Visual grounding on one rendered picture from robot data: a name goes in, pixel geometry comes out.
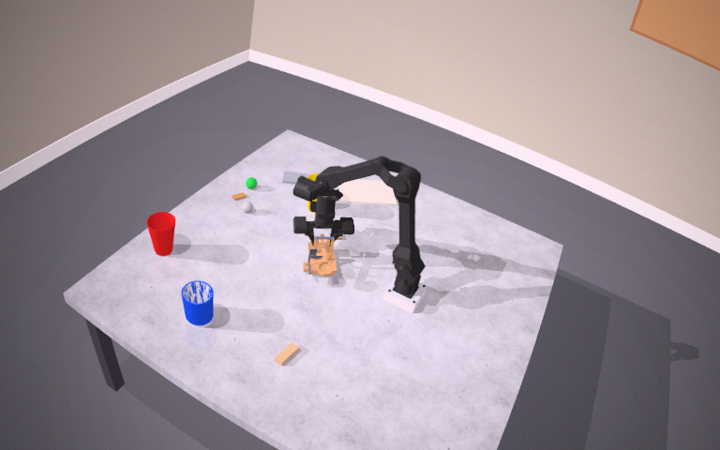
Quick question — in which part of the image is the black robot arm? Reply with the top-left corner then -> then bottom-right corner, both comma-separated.
293,157 -> 425,299

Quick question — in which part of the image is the red cup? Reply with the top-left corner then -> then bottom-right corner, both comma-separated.
147,212 -> 175,256

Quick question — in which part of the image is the blue cup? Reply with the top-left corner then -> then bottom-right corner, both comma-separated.
181,281 -> 214,328

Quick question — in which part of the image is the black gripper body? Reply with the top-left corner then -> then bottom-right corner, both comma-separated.
293,207 -> 354,234

